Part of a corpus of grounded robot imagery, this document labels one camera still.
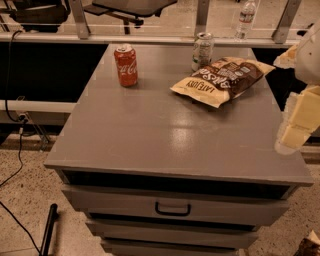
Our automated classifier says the black office chair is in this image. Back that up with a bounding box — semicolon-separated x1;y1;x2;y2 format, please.
84;0;178;34

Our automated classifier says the brown object bottom right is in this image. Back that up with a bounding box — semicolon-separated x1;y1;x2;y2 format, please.
294;230;320;256

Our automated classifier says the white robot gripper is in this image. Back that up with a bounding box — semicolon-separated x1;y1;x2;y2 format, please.
273;20;320;155

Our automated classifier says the red coke can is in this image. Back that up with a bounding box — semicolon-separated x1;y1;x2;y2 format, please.
114;44;138;87

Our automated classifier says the metal window railing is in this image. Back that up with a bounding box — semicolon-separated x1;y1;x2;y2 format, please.
0;0;301;48

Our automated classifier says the black floor post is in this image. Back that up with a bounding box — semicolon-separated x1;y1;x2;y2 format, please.
39;204;58;256

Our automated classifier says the black drawer handle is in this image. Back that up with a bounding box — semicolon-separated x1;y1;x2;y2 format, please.
154;202;191;217

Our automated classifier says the grey drawer cabinet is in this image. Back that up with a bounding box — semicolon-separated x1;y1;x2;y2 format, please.
46;45;312;256

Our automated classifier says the brown yellow chip bag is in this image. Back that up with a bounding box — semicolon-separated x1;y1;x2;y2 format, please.
171;57;274;108

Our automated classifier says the black power cable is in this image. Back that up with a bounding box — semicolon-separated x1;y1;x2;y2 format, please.
0;29;42;255

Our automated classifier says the clear plastic water bottle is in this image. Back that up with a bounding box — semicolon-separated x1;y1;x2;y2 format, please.
235;0;256;40

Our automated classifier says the green white soda can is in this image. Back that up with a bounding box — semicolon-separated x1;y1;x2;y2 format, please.
191;32;214;71

